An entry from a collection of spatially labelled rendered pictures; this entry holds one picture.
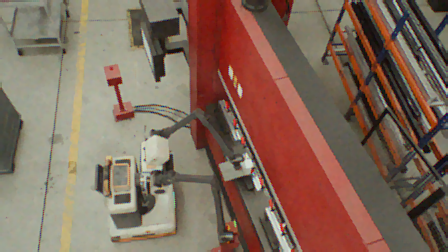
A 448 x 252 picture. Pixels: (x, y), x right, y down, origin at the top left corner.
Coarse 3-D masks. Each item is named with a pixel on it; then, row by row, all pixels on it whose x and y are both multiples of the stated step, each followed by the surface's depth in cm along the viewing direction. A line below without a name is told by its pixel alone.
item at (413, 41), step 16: (384, 0) 423; (400, 0) 419; (384, 16) 405; (400, 16) 407; (416, 16) 412; (400, 32) 394; (416, 32) 392; (432, 32) 393; (400, 48) 382; (416, 48) 384; (432, 48) 384; (416, 64) 366; (432, 64) 370; (416, 80) 362; (432, 80) 363; (432, 96) 345
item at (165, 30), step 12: (144, 0) 319; (156, 0) 320; (168, 0) 321; (144, 12) 323; (156, 12) 312; (168, 12) 313; (156, 24) 309; (168, 24) 313; (156, 36) 319; (168, 36) 323
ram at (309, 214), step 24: (240, 48) 282; (240, 72) 296; (264, 96) 259; (264, 120) 271; (264, 144) 284; (288, 144) 240; (264, 168) 298; (288, 168) 250; (288, 192) 262; (312, 192) 224; (288, 216) 274; (312, 216) 233; (312, 240) 243; (336, 240) 211
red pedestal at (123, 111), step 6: (108, 66) 427; (114, 66) 427; (108, 72) 422; (114, 72) 423; (108, 78) 417; (114, 78) 419; (120, 78) 422; (108, 84) 423; (114, 84) 426; (120, 96) 457; (120, 102) 466; (126, 102) 485; (114, 108) 479; (120, 108) 475; (126, 108) 479; (132, 108) 480; (114, 114) 487; (120, 114) 474; (126, 114) 478; (132, 114) 482; (120, 120) 482
